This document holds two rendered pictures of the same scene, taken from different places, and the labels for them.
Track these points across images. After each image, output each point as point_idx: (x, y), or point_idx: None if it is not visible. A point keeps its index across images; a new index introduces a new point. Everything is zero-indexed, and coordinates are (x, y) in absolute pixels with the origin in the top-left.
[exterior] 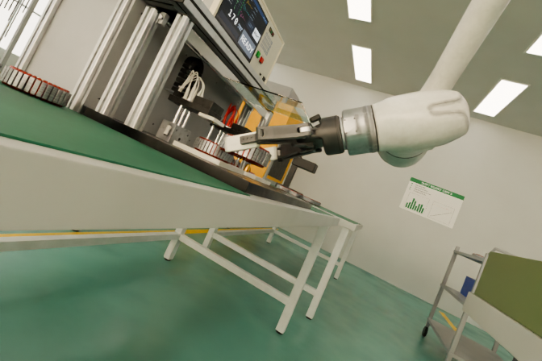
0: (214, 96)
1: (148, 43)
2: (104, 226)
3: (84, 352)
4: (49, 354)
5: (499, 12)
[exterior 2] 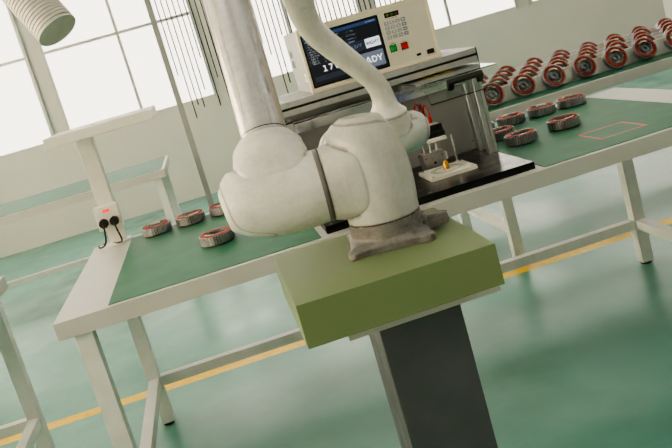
0: (410, 100)
1: None
2: (222, 288)
3: None
4: None
5: (324, 49)
